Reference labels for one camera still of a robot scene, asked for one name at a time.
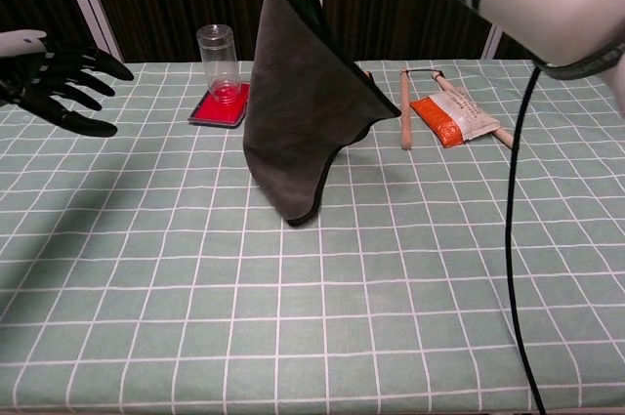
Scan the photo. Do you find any wooden stick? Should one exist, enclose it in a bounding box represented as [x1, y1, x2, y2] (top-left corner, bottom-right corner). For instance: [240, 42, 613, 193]
[432, 70, 515, 148]
[399, 67, 413, 150]

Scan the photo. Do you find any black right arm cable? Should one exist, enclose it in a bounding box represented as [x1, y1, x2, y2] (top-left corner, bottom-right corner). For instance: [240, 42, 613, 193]
[505, 65, 548, 415]

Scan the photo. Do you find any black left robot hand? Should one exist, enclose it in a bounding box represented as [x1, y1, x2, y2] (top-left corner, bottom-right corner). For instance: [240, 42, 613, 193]
[0, 38, 135, 138]

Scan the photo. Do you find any green checkered tablecloth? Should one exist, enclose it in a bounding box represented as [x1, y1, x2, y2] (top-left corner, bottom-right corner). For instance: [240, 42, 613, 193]
[0, 59, 625, 415]

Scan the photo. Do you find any grey and green cloth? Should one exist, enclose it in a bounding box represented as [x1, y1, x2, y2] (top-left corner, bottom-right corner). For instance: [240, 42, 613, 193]
[242, 0, 402, 228]

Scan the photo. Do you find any orange and white packet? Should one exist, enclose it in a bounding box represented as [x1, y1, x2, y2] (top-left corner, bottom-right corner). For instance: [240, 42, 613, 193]
[409, 87, 502, 149]

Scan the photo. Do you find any clear plastic cup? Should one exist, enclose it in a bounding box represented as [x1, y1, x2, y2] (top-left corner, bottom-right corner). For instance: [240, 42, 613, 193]
[195, 23, 242, 104]

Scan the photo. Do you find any red ink pad tray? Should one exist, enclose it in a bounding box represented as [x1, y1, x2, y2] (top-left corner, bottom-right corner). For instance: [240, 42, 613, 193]
[187, 82, 252, 130]

